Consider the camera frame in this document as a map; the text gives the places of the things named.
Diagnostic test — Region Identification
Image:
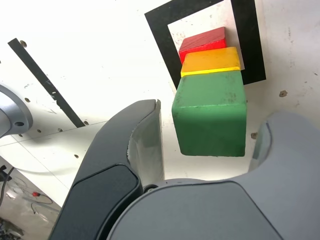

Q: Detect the black tape square outline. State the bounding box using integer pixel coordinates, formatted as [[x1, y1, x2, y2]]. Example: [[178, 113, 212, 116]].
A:
[[144, 0, 267, 90]]

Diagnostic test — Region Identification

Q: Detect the green cube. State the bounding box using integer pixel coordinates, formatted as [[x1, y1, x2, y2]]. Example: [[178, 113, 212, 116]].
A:
[[171, 70, 248, 158]]

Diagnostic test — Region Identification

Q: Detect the black tape strip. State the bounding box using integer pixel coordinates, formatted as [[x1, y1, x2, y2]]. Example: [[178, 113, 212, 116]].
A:
[[7, 37, 86, 128]]

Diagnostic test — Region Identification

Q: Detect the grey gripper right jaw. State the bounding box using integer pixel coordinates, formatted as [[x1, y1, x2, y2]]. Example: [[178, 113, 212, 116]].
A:
[[106, 110, 320, 240]]

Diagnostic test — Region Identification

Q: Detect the yellow cube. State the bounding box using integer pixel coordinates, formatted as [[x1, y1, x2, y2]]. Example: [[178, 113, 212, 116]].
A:
[[180, 46, 242, 78]]

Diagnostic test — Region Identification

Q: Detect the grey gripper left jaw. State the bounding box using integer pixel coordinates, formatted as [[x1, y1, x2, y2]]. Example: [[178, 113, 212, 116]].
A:
[[49, 98, 166, 240]]

